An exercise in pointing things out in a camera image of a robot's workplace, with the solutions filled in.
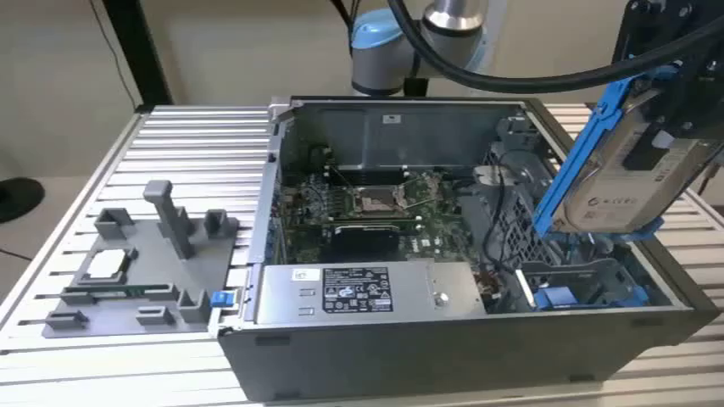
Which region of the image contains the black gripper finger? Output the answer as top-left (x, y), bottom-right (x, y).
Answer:
top-left (623, 129), bottom-right (675, 170)

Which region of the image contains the hard disk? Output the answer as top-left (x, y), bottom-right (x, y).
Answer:
top-left (532, 63), bottom-right (724, 245)

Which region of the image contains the disk bay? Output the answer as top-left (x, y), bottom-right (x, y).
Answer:
top-left (518, 254), bottom-right (680, 315)

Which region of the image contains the grey perforated drive cage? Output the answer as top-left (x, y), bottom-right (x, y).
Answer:
top-left (458, 139), bottom-right (567, 272)

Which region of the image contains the green motherboard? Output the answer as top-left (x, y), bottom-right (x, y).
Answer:
top-left (280, 169), bottom-right (494, 264)

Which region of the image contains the silver power supply unit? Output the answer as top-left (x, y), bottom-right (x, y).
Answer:
top-left (251, 261), bottom-right (488, 324)

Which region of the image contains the CPU socket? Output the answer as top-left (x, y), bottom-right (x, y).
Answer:
top-left (354, 186), bottom-right (407, 215)

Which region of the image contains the black graphics card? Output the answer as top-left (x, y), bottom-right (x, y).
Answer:
top-left (331, 224), bottom-right (400, 260)

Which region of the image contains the dark grey PC case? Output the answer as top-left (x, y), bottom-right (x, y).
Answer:
top-left (218, 95), bottom-right (723, 402)

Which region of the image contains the grey parts rack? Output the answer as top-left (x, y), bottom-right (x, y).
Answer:
top-left (42, 179), bottom-right (243, 340)

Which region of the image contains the green RAM stick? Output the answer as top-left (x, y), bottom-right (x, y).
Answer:
top-left (63, 284), bottom-right (175, 298)

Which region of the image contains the silver CPU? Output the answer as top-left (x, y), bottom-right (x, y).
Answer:
top-left (84, 248), bottom-right (131, 281)

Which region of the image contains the black round stand base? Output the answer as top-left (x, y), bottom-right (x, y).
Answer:
top-left (0, 176), bottom-right (46, 225)

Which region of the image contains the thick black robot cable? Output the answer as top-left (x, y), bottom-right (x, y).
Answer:
top-left (387, 0), bottom-right (724, 92)

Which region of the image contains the thin black case wire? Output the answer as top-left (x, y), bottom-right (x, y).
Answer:
top-left (483, 150), bottom-right (534, 266)

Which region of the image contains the red brown wire bundle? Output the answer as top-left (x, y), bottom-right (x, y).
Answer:
top-left (478, 273), bottom-right (504, 298)

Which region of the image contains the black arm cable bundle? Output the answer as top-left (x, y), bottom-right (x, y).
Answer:
top-left (327, 0), bottom-right (372, 33)

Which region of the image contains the black metal frame post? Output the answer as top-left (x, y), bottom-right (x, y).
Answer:
top-left (100, 0), bottom-right (175, 107)

